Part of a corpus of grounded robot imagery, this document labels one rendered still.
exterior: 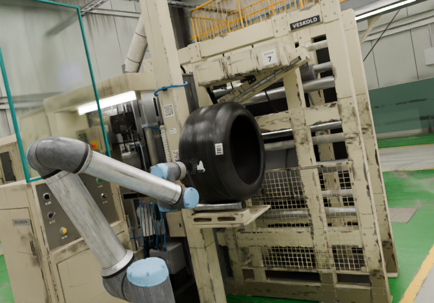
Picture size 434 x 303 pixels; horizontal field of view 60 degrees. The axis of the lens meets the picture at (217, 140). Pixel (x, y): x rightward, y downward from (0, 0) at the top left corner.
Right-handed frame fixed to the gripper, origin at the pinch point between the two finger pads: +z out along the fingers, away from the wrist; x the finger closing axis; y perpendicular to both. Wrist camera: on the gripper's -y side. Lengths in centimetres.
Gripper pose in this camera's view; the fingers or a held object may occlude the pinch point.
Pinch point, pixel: (203, 170)
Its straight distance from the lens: 202.0
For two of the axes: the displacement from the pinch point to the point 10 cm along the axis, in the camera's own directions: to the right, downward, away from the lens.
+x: -8.4, 1.4, 5.2
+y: -1.3, -9.9, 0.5
